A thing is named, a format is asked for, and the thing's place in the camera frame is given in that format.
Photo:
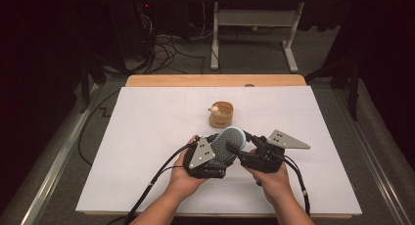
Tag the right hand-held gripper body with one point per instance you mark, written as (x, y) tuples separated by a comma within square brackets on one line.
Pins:
[(264, 159)]

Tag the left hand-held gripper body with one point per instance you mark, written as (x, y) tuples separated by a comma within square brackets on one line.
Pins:
[(202, 159)]

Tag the person's right hand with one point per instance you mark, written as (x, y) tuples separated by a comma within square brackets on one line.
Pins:
[(272, 186)]

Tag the person's left hand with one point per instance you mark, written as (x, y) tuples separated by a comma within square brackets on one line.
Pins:
[(182, 179)]

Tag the white table mat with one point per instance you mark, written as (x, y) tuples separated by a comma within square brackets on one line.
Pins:
[(147, 137)]

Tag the black stand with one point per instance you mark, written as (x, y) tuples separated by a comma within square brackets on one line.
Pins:
[(93, 75), (342, 75)]

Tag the aluminium floor rail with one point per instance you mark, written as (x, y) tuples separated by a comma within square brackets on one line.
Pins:
[(55, 163), (375, 159)]

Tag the white metal desk frame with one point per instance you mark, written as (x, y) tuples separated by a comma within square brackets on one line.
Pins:
[(254, 18)]

